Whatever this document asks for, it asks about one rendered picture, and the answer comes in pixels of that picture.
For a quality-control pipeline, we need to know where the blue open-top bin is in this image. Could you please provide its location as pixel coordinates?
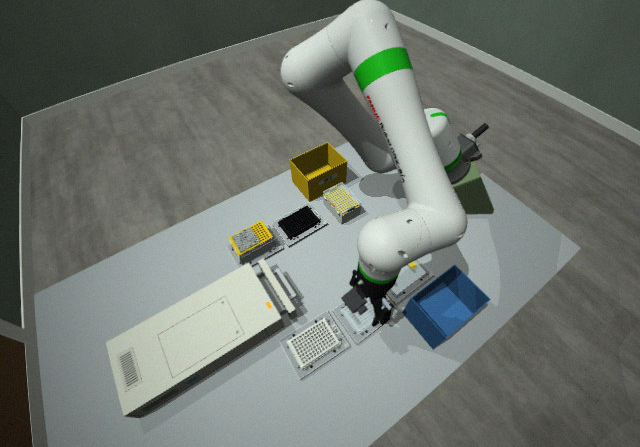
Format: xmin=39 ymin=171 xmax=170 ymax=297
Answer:
xmin=402 ymin=265 xmax=491 ymax=349

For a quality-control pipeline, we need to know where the yellow waste bin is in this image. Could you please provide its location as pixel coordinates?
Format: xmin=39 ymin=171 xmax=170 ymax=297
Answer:
xmin=289 ymin=142 xmax=347 ymax=202

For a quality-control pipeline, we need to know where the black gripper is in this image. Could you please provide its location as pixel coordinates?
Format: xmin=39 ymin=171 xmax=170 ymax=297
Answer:
xmin=349 ymin=268 xmax=394 ymax=327

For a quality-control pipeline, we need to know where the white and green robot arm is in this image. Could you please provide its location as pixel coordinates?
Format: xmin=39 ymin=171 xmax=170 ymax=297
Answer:
xmin=281 ymin=0 xmax=489 ymax=293

